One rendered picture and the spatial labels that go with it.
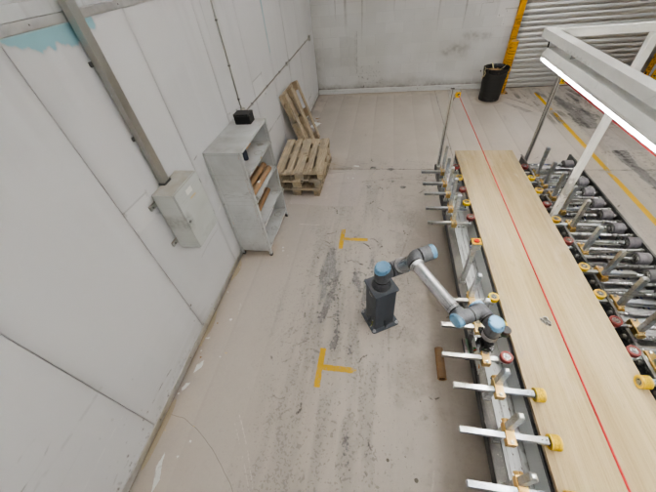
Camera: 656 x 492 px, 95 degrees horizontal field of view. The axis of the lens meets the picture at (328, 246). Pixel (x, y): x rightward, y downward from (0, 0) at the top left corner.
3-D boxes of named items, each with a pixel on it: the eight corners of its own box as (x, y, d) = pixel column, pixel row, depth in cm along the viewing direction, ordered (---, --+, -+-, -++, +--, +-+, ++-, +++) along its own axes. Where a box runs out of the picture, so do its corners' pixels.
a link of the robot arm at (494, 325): (497, 311, 177) (511, 325, 171) (491, 322, 186) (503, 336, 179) (484, 316, 176) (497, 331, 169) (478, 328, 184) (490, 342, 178)
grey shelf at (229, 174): (242, 254, 428) (201, 153, 319) (262, 214, 490) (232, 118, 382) (272, 255, 421) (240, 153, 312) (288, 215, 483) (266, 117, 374)
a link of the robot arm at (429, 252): (386, 263, 293) (417, 245, 220) (401, 258, 296) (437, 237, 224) (391, 278, 290) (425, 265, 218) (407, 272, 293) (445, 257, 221)
